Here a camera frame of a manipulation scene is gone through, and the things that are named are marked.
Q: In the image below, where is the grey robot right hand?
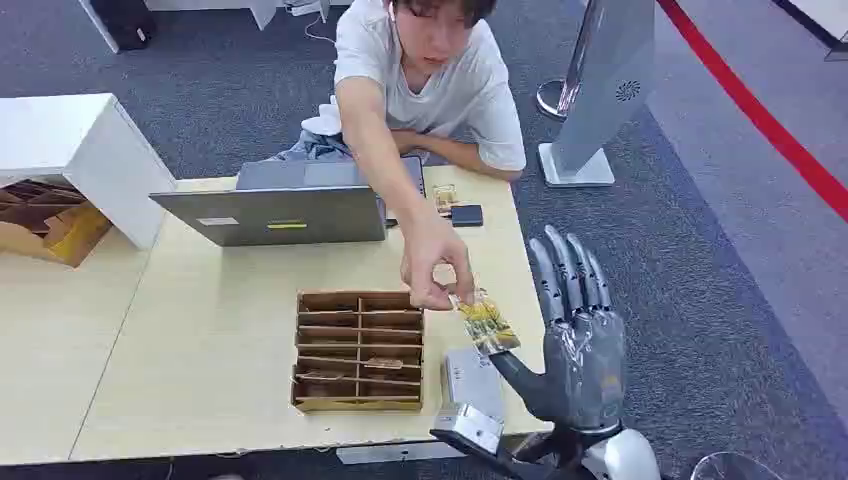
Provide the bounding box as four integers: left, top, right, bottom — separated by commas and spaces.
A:
490, 225, 628, 439

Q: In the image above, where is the person's right hand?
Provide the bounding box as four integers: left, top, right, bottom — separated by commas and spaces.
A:
399, 220, 477, 313

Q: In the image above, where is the small black rectangular case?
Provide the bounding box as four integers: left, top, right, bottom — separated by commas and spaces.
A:
450, 204, 485, 229

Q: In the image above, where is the wooden card box with dividers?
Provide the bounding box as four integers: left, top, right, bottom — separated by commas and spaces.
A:
290, 289, 426, 415

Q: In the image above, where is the grey laptop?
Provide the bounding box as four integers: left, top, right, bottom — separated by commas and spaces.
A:
149, 155, 427, 248

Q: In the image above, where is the person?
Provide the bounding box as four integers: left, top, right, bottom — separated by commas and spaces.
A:
264, 0, 528, 313

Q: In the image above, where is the clear glass dome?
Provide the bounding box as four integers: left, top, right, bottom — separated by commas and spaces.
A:
690, 451, 787, 480

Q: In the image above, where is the grey floor standing panel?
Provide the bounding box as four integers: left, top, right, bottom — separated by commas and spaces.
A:
537, 0, 657, 188

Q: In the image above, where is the red floor tape strip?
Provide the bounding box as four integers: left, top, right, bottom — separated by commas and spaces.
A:
655, 0, 848, 223

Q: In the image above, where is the white cabinet block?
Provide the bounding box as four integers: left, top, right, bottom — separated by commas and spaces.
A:
0, 92, 178, 252

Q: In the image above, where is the brown cardboard box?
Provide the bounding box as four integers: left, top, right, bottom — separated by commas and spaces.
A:
0, 178, 114, 270

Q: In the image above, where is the black box on floor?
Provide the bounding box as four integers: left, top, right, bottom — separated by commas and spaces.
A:
89, 0, 158, 53

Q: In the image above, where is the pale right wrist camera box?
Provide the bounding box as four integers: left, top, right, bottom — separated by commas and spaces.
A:
432, 347, 508, 456

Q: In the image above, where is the chrome stanchion post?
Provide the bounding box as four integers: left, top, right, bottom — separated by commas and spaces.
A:
535, 0, 601, 123

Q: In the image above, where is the silver desk rail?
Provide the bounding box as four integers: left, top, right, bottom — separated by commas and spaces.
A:
335, 441, 466, 466

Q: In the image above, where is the white cable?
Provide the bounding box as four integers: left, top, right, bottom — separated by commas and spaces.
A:
301, 11, 337, 46

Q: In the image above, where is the white table frame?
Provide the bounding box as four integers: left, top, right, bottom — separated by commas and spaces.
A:
78, 0, 333, 56

